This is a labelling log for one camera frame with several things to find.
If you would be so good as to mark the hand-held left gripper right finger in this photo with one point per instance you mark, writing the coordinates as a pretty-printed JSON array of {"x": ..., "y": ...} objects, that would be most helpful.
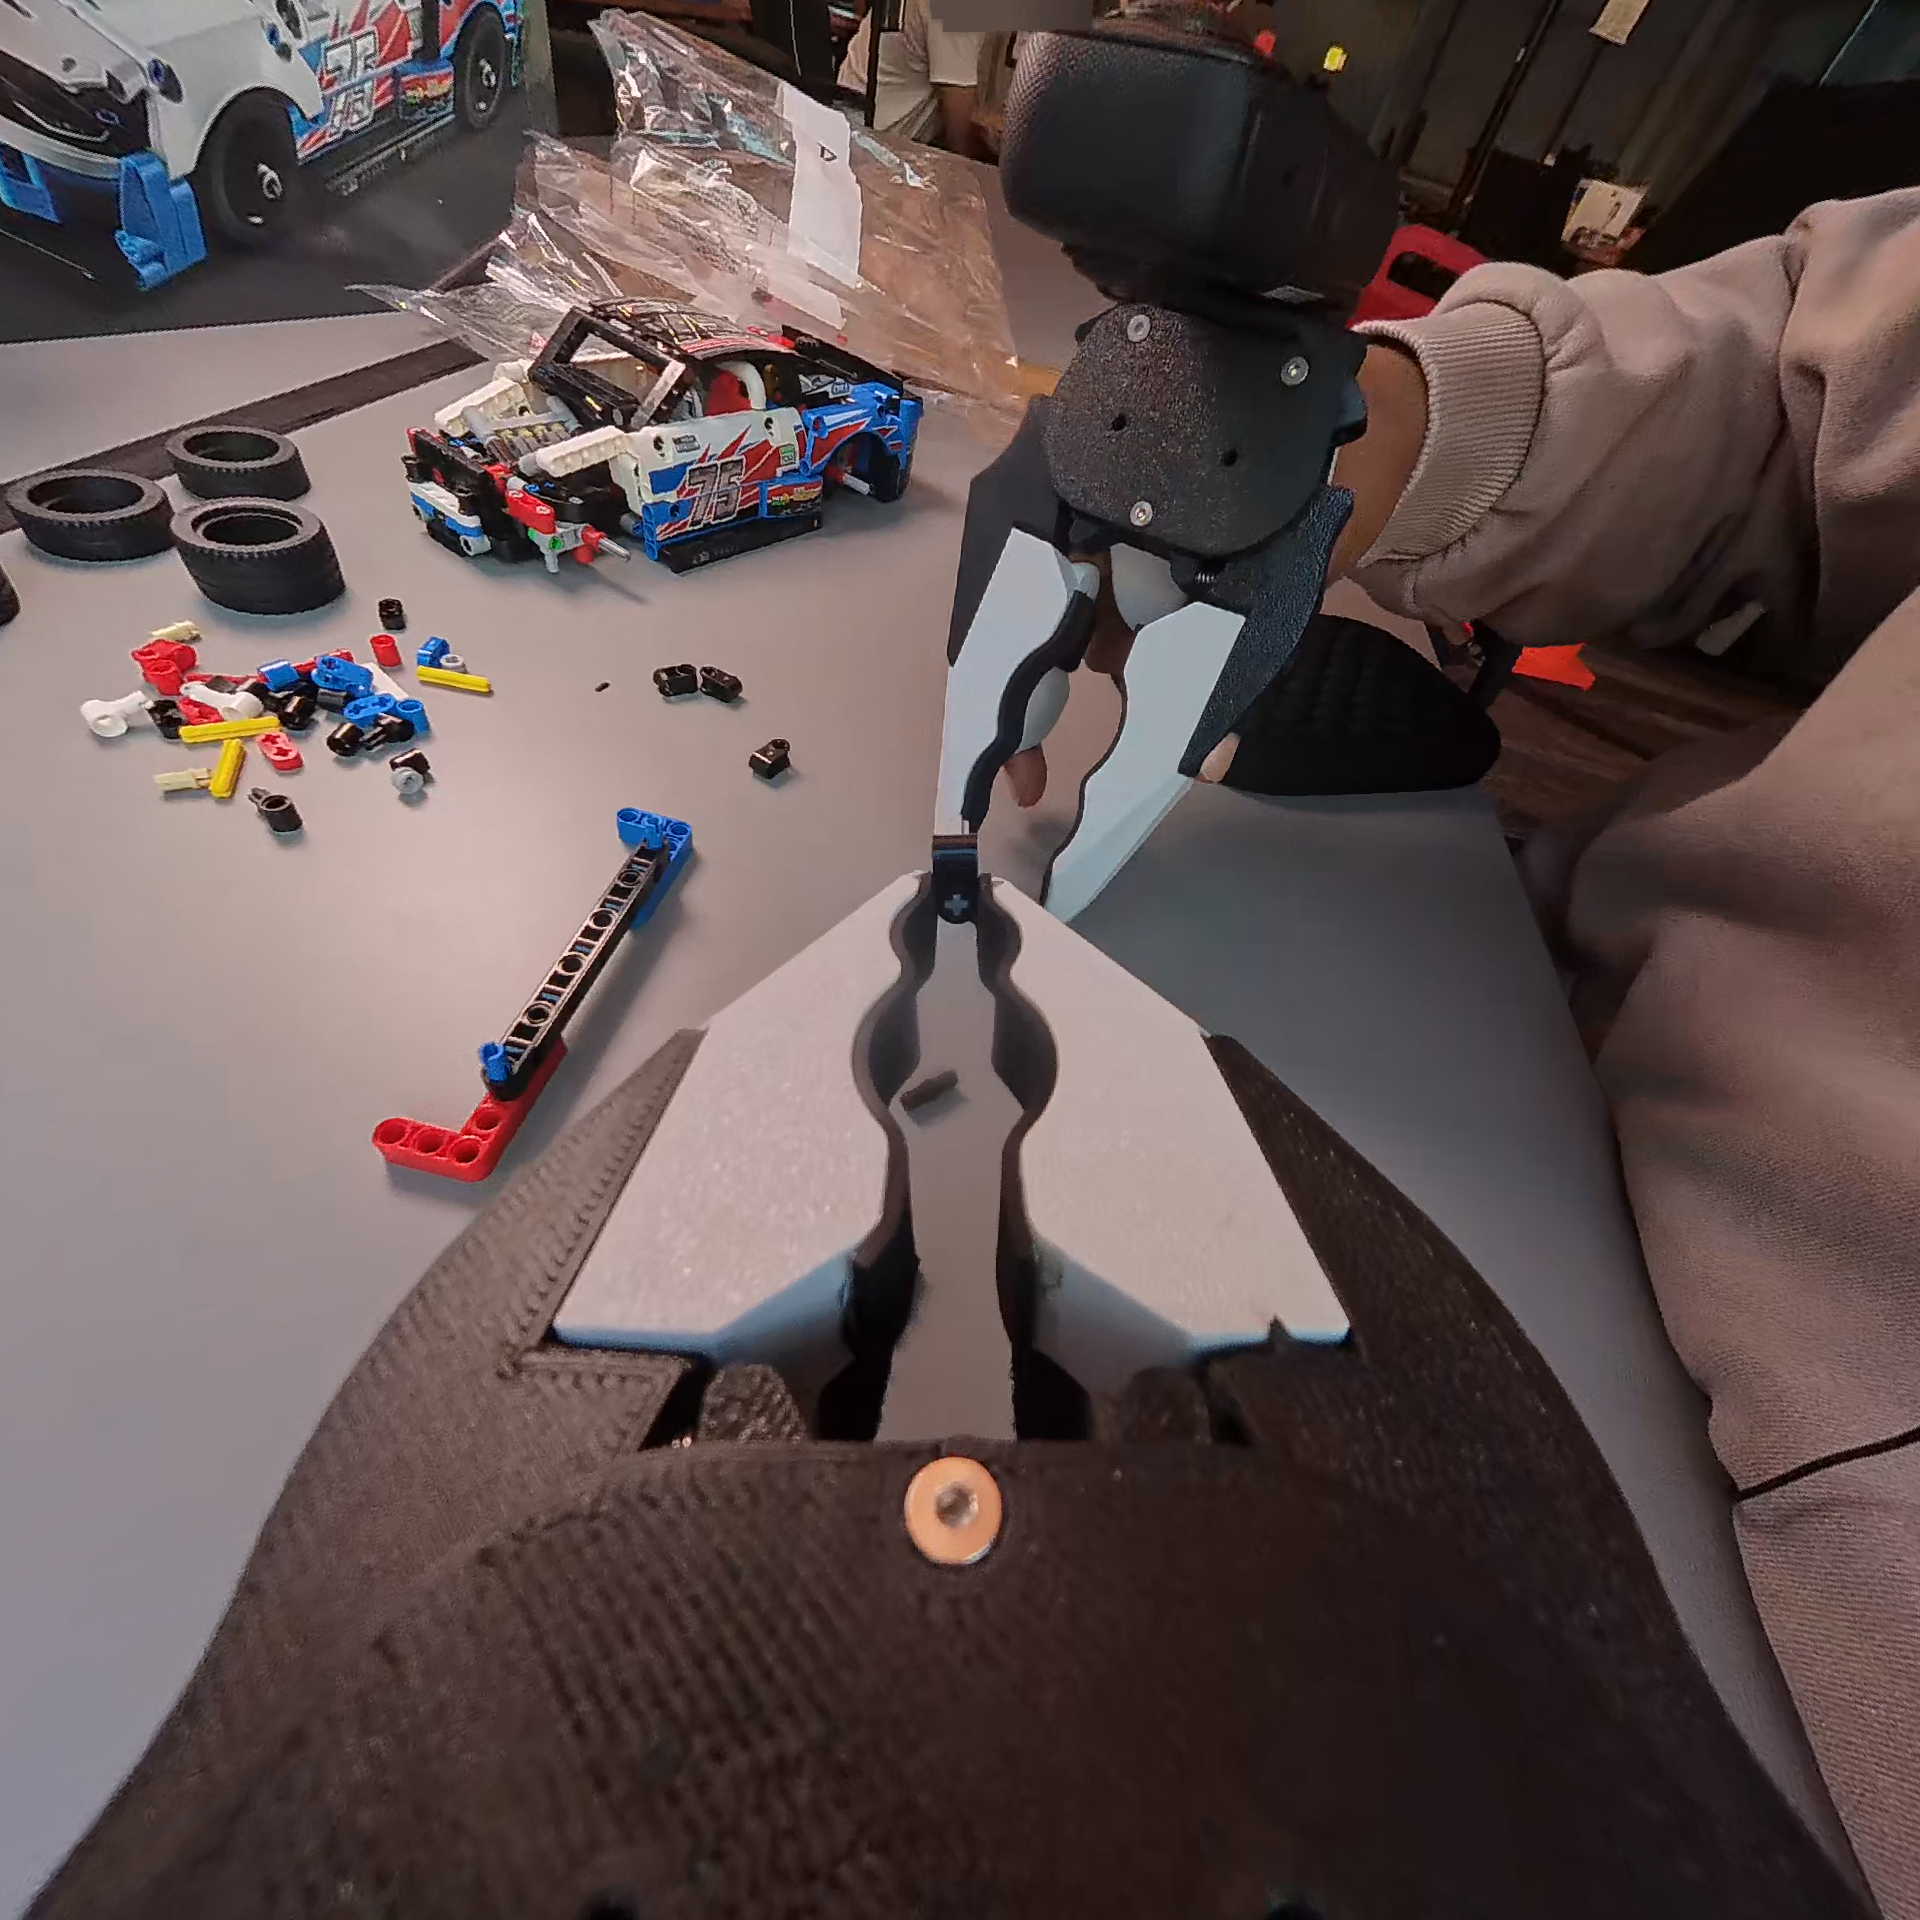
[{"x": 1178, "y": 1186}]

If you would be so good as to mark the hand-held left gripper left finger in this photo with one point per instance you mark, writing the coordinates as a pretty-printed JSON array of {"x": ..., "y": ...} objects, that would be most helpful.
[{"x": 736, "y": 1186}]

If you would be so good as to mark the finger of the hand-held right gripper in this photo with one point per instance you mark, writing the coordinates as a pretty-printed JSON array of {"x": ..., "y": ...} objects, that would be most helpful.
[
  {"x": 1162, "y": 706},
  {"x": 998, "y": 646}
]

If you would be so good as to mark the person's right forearm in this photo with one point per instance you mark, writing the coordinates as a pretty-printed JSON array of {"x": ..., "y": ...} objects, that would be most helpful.
[{"x": 1620, "y": 434}]

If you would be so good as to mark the black lego pin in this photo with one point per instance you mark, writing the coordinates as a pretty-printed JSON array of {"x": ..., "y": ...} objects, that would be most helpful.
[{"x": 928, "y": 1093}]

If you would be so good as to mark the black blue red lego beam assembly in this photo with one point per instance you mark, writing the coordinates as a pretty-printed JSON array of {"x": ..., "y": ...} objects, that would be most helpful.
[{"x": 578, "y": 961}]

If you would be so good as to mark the blue white lego race car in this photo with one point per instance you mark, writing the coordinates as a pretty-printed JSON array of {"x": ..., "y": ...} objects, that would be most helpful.
[{"x": 703, "y": 466}]

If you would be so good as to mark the pile of mixed lego pieces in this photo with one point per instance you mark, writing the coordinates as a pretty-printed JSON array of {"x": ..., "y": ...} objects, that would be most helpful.
[{"x": 299, "y": 692}]

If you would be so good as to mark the printed lego set box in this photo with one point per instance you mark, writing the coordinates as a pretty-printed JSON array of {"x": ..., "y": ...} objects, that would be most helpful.
[{"x": 226, "y": 120}]

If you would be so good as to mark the person's right hand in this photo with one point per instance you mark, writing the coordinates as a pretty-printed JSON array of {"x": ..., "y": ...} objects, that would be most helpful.
[{"x": 1035, "y": 773}]

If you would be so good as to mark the red plastic cart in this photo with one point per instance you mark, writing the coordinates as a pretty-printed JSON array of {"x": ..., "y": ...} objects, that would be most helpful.
[{"x": 1419, "y": 271}]

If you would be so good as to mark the clear plastic bag white label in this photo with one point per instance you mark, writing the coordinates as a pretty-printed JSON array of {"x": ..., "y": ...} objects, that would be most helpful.
[{"x": 825, "y": 194}]

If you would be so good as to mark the person's beige sweatshirt torso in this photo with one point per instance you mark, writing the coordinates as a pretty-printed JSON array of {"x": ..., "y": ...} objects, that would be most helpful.
[{"x": 1770, "y": 1052}]

